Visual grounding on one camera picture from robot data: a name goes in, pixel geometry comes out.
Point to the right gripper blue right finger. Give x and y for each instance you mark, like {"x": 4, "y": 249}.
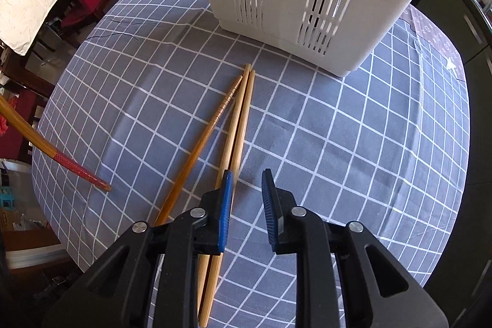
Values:
{"x": 280, "y": 222}

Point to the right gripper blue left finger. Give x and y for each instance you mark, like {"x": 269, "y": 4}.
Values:
{"x": 210, "y": 231}

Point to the brown ridged chopstick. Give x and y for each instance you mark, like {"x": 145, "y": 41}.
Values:
{"x": 178, "y": 185}

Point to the light wooden chopstick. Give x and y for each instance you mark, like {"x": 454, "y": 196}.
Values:
{"x": 240, "y": 135}
{"x": 209, "y": 266}

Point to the red chopstick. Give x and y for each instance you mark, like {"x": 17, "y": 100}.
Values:
{"x": 38, "y": 141}

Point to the green lower kitchen cabinets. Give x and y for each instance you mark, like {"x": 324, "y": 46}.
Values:
{"x": 462, "y": 23}

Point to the grey checkered tablecloth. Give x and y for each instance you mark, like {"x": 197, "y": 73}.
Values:
{"x": 386, "y": 145}

